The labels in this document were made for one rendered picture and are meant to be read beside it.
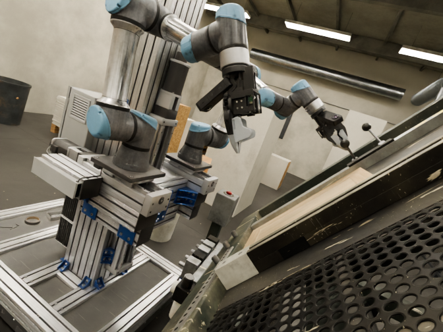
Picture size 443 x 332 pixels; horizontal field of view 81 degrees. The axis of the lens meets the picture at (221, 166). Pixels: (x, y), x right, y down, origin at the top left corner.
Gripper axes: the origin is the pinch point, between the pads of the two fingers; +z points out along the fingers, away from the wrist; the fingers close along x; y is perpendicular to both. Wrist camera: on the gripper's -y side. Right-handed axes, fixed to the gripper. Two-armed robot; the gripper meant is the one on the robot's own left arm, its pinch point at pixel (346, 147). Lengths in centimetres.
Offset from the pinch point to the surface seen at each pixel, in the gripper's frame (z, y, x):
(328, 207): 5, -41, 33
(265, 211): 9, 41, 41
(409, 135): 9.1, -7.2, -20.0
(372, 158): 9.5, -1.7, -5.2
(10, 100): -304, 261, 246
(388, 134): 8.2, 15.5, -28.0
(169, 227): -14, 139, 118
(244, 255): 5, -31, 59
